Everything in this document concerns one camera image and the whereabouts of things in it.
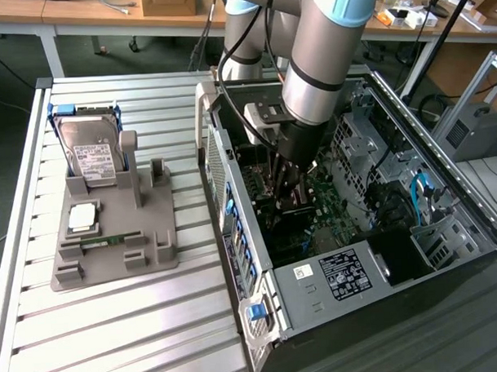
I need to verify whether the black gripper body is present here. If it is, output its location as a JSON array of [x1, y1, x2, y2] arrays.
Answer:
[[277, 119, 331, 173]]

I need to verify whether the green motherboard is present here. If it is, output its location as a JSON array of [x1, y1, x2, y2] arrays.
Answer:
[[238, 148, 365, 264]]

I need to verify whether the perforated metal drive cage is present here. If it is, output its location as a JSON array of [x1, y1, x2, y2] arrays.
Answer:
[[329, 109, 392, 186]]

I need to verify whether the grey chipset heatsink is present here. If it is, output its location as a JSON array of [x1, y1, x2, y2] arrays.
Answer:
[[313, 227, 341, 252]]

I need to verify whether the grey power supply unit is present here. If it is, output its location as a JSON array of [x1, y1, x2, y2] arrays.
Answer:
[[270, 240, 396, 331]]

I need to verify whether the metal disk bay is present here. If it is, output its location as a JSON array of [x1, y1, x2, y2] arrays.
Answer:
[[408, 218, 481, 271]]

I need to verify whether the orange white small box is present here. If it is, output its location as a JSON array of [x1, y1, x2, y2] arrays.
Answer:
[[379, 7, 410, 27]]

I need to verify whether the grey plastic parts rack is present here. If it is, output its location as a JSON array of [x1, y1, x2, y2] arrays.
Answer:
[[45, 129, 182, 293]]

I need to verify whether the black stand pole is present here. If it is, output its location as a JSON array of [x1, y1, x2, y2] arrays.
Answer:
[[397, 0, 484, 104]]

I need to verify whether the grey computer tower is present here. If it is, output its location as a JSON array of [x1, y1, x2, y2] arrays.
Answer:
[[431, 101, 497, 164]]

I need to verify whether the open black PC case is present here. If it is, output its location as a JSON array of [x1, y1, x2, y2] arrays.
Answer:
[[192, 64, 497, 372]]

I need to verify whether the green RAM stick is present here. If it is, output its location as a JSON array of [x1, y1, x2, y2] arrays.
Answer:
[[79, 234, 127, 249]]

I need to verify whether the hard disk blue carrier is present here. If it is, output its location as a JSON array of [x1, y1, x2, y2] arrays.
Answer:
[[47, 99, 129, 189]]

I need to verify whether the silver CPU chip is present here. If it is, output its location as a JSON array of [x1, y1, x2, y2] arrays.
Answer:
[[66, 202, 100, 234]]

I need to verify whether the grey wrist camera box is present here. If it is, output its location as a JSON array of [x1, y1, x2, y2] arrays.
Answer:
[[242, 100, 293, 144]]

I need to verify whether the black power wire bundle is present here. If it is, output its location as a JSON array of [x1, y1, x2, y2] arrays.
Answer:
[[362, 182, 415, 234]]

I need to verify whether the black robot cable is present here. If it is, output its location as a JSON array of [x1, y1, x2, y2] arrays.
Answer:
[[215, 0, 291, 157]]

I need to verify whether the blue disk wire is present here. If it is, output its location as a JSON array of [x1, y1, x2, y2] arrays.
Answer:
[[409, 173, 437, 228]]

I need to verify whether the wooden desk white frame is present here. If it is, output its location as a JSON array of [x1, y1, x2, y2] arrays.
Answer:
[[358, 0, 497, 100], [0, 0, 229, 81]]

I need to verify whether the aluminium profile frame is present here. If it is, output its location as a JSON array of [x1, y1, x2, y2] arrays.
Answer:
[[451, 50, 497, 118]]

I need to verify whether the white cable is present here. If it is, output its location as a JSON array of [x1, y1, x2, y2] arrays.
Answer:
[[95, 0, 138, 16]]

